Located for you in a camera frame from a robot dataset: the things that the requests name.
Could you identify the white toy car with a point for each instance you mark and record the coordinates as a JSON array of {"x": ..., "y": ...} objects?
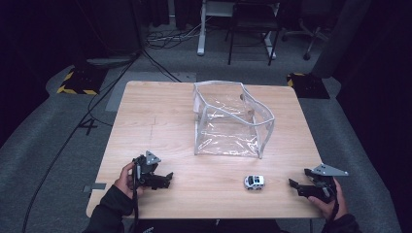
[{"x": 254, "y": 182}]

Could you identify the clear plastic bag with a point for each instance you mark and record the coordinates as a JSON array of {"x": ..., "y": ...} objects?
[{"x": 231, "y": 129}]

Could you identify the grey floor plate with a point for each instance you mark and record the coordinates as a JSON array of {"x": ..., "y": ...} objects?
[{"x": 121, "y": 93}]

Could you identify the grey curtain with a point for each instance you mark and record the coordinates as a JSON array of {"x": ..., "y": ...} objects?
[{"x": 340, "y": 39}]

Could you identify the black metal chair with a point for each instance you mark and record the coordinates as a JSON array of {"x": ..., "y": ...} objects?
[{"x": 254, "y": 22}]

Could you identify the grey tape piece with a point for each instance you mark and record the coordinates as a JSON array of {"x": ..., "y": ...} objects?
[{"x": 95, "y": 186}]

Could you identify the dark stand with grey base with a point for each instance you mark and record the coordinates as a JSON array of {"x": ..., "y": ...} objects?
[{"x": 111, "y": 32}]

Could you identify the person's right hand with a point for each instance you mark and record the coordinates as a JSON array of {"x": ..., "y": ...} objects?
[{"x": 330, "y": 207}]

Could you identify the black yellow striped base plate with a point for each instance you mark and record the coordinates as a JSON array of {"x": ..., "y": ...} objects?
[
  {"x": 309, "y": 85},
  {"x": 82, "y": 81}
]

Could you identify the person's dark clothing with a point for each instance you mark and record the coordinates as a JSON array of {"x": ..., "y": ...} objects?
[{"x": 207, "y": 226}]

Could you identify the person's left hand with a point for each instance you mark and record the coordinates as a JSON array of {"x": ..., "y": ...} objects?
[{"x": 124, "y": 181}]

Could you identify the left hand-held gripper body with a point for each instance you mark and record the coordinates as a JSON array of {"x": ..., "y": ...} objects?
[{"x": 146, "y": 168}]

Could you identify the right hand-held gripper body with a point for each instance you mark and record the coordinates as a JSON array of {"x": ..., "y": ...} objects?
[{"x": 320, "y": 181}]

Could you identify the white desk frame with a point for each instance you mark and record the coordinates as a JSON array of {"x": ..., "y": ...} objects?
[{"x": 202, "y": 35}]

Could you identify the office chair wheeled base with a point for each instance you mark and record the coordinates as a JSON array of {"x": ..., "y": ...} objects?
[{"x": 311, "y": 35}]

